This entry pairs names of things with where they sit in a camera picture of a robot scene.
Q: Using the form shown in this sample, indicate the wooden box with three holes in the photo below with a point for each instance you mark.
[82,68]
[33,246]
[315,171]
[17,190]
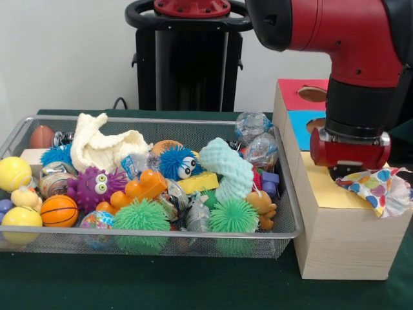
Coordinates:
[342,245]

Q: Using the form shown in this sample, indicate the yellow ball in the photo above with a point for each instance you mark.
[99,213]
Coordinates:
[14,173]
[22,216]

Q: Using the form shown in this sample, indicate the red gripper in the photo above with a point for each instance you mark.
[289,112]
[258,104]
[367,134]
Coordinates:
[348,154]

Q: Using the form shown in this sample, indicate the purple furry monster toy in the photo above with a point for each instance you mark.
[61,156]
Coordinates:
[93,187]

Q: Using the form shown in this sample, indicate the dark green table cloth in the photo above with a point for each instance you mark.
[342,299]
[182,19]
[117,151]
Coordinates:
[193,284]

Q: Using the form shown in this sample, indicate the orange toy basketball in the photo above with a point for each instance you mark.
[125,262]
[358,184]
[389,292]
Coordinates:
[59,210]

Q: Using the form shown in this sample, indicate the blue spiky ball with eyes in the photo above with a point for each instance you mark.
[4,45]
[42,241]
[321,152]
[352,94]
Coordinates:
[174,161]

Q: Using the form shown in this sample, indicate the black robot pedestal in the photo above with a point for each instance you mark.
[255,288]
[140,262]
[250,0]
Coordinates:
[187,64]

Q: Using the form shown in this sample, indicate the green spiky ball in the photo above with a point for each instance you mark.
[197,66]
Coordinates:
[233,216]
[142,216]

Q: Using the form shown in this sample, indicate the cream knitted cloth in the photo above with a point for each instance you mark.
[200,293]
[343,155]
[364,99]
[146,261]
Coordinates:
[103,145]

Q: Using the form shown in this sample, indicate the small dotted cloth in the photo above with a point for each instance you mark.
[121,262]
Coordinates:
[381,187]

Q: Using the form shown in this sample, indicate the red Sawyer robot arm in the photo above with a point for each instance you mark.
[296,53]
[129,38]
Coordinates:
[348,39]

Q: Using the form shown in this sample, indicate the orange plastic toy block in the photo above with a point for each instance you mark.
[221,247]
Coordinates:
[139,187]

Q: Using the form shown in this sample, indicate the mint green foam cloth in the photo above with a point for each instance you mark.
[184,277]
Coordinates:
[229,171]

